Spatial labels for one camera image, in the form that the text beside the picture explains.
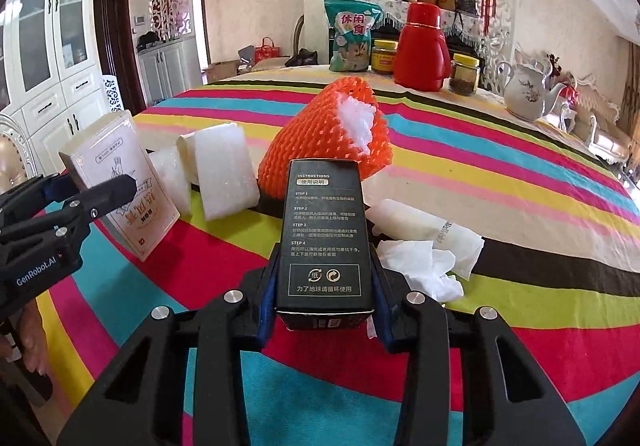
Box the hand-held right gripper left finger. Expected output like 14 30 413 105
55 246 281 446

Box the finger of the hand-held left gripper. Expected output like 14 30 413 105
0 172 77 227
50 175 138 239

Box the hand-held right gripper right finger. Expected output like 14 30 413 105
370 243 588 446

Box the beige carton box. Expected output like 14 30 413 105
59 110 181 262

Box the black carton box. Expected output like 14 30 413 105
274 159 376 332

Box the white foam block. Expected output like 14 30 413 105
149 145 193 218
176 131 201 187
194 123 262 221

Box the person's left hand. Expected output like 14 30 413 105
0 300 50 374

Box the crumpled white tissue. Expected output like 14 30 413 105
376 240 463 303

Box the beige padded chair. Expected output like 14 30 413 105
0 112 38 192

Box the small white lattice panel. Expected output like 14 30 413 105
102 75 126 114

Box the tall white cabinet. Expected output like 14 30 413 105
0 0 121 177

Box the dark wooden door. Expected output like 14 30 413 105
92 0 147 114

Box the low white cabinet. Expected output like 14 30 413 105
137 34 201 100

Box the striped colourful tablecloth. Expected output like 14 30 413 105
30 66 640 446

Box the cardboard box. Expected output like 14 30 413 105
201 59 241 84

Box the orange foam net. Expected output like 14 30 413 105
257 78 393 199

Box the red gift bag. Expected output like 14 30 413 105
254 37 278 64

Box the black bag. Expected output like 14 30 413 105
285 48 319 68

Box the glass jar yellow lid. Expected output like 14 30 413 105
447 53 482 97

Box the yellow labelled jar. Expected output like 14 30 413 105
370 40 399 75

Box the red thermos jug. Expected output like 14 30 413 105
393 1 452 92

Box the white ceramic teapot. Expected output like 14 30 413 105
497 50 568 122

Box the green snack bag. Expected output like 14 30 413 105
323 0 383 74

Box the black piano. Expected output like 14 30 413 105
327 16 483 64

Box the cream carved sofa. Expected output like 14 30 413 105
570 74 633 164

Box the floral fringed cloth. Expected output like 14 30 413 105
327 0 483 34

